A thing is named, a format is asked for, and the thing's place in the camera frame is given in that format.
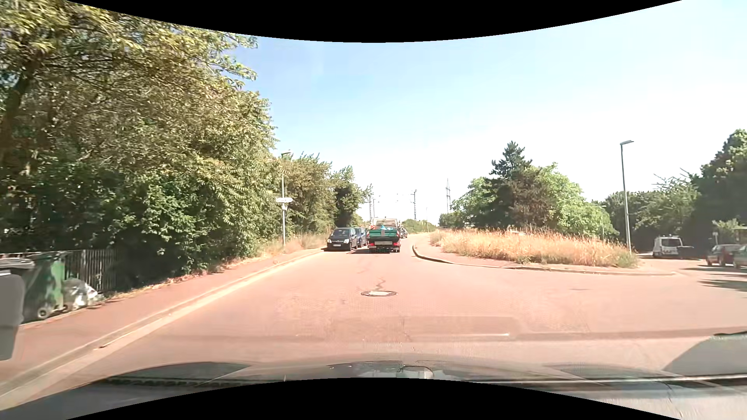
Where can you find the dark blue car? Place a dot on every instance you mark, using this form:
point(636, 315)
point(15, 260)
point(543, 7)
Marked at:
point(342, 238)

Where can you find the group of green trees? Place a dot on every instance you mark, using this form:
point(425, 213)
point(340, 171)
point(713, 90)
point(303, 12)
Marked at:
point(525, 198)

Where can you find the trees behind parked cars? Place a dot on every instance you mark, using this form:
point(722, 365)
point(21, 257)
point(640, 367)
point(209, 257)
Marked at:
point(688, 201)

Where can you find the grey rubbish bag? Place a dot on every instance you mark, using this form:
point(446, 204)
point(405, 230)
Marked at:
point(77, 293)

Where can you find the row of pylons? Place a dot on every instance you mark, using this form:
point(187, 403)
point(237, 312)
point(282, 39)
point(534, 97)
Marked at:
point(414, 203)

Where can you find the dry grass patch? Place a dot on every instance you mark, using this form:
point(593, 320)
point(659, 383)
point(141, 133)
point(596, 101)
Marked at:
point(537, 247)

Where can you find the dark metal fence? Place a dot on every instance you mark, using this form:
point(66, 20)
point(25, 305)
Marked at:
point(90, 267)

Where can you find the row of green trees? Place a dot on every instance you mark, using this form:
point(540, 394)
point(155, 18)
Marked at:
point(128, 163)

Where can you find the tall grey lamp post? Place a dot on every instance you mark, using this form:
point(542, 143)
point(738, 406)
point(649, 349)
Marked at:
point(625, 198)

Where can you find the red car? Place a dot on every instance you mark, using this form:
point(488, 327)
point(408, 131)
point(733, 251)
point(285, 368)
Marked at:
point(722, 254)

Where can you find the white van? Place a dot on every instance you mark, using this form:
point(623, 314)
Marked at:
point(667, 247)

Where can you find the green flatbed truck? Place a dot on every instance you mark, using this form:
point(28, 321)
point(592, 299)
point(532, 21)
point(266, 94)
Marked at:
point(383, 238)

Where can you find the reddish paved road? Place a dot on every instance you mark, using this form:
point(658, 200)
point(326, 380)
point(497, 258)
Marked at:
point(443, 303)

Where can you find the grey bin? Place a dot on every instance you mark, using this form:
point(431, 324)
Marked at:
point(9, 309)

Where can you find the lamp post with sign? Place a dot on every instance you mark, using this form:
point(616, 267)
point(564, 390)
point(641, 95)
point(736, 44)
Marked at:
point(283, 201)

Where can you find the car's own bonnet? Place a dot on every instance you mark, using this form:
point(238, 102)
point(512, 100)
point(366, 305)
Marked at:
point(373, 373)

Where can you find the silver car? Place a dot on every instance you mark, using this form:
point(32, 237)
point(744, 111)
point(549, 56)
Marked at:
point(741, 256)

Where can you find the pavement round grass patch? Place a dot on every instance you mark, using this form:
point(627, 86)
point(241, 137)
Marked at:
point(525, 267)

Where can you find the reddish pavement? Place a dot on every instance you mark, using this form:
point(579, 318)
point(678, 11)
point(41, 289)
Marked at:
point(116, 318)

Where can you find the green wheeled bin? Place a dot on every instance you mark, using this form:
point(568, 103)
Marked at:
point(45, 286)

